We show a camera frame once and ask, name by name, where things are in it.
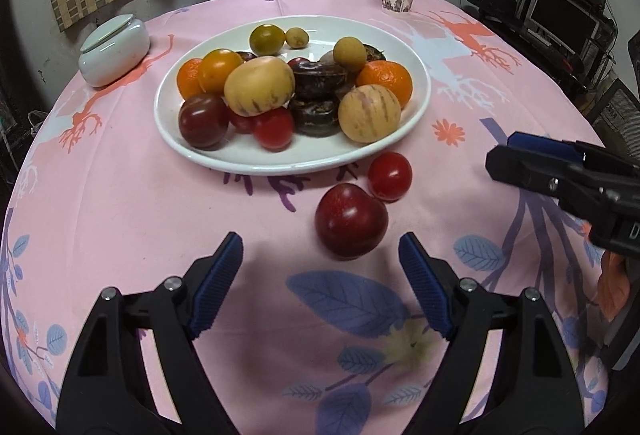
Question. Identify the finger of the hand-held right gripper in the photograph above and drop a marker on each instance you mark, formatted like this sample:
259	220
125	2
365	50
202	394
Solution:
525	167
545	145

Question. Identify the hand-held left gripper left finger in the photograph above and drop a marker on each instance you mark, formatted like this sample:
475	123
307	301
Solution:
217	285

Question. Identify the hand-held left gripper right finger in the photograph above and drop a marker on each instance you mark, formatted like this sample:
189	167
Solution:
425	285

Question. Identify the dark red tomato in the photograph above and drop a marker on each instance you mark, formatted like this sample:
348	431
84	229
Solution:
350	221

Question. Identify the red cherry tomato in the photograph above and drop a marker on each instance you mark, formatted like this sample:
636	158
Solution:
390	176
272	130
298	62
240	121

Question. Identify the white oval plate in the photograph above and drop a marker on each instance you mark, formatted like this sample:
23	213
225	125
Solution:
310	155

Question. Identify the orange mandarin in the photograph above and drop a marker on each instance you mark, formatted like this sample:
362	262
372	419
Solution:
189	80
387	82

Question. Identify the dark purple tomato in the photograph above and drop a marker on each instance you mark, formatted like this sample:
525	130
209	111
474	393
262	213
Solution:
202	122

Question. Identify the round striped pepino melon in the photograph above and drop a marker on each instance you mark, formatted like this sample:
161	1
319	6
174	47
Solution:
369	114

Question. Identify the oval yellow pepino melon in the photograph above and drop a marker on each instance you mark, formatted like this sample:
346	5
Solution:
257	87

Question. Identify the olive tan round fruit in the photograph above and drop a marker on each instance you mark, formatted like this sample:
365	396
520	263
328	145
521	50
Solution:
349	54

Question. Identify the orange yellow tomato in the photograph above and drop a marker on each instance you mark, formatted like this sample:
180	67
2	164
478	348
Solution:
219	70

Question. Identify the brown passion fruit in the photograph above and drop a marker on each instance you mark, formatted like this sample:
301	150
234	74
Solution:
327	57

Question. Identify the yellow green tomato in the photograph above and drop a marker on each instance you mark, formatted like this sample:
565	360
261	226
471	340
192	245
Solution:
266	40

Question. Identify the small yellow round fruit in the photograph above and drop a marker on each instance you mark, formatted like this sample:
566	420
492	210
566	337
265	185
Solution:
296	37

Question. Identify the person's right hand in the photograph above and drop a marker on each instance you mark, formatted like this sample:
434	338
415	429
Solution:
614	282

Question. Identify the black media stand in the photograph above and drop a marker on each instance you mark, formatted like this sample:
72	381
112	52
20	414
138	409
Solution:
550	60

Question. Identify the pink printed tablecloth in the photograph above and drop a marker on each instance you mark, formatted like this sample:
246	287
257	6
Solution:
125	215

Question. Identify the black computer monitor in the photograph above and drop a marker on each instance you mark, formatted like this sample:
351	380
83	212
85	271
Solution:
565	20

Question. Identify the pale green lidded ceramic jar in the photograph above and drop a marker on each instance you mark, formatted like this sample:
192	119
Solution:
112	52

